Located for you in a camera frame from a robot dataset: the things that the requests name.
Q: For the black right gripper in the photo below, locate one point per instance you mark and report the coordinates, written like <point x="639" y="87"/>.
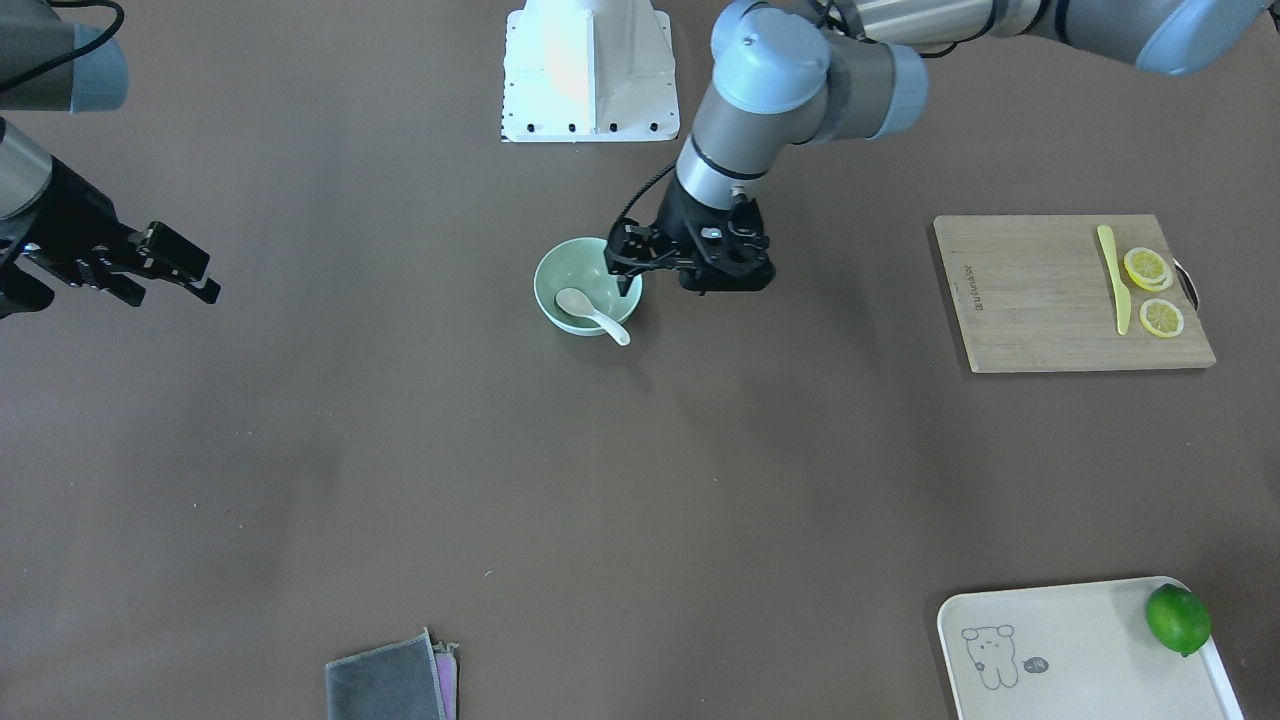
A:
<point x="72" y="222"/>

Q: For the lemon slice lower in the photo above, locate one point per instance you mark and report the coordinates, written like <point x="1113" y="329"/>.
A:
<point x="1161" y="318"/>

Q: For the yellow plastic knife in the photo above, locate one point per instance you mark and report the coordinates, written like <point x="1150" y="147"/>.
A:
<point x="1120" y="293"/>

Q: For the green lime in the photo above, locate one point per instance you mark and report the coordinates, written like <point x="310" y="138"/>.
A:
<point x="1177" y="619"/>

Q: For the light green bowl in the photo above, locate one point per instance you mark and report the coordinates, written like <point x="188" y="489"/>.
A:
<point x="580" y="264"/>

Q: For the bamboo cutting board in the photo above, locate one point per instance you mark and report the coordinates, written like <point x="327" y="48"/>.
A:
<point x="1031" y="295"/>

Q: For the white ceramic spoon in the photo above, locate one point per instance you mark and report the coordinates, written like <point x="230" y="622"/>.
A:
<point x="576" y="303"/>

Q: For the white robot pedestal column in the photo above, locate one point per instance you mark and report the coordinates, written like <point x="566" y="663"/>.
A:
<point x="589" y="71"/>

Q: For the lemon slice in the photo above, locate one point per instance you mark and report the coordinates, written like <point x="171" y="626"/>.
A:
<point x="1161" y="318"/>
<point x="1148" y="269"/>

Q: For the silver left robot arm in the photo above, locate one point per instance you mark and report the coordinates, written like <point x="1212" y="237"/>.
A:
<point x="820" y="71"/>

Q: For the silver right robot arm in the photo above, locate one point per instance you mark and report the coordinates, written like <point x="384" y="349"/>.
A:
<point x="51" y="64"/>

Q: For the grey folded cloth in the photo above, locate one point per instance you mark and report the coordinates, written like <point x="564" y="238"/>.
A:
<point x="413" y="679"/>

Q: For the lemon slice upper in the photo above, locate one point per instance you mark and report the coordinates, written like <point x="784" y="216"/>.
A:
<point x="1148" y="269"/>

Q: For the cream serving tray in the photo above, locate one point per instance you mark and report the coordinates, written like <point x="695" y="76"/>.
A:
<point x="1075" y="651"/>

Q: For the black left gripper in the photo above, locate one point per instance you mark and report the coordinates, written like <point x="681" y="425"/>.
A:
<point x="677" y="228"/>

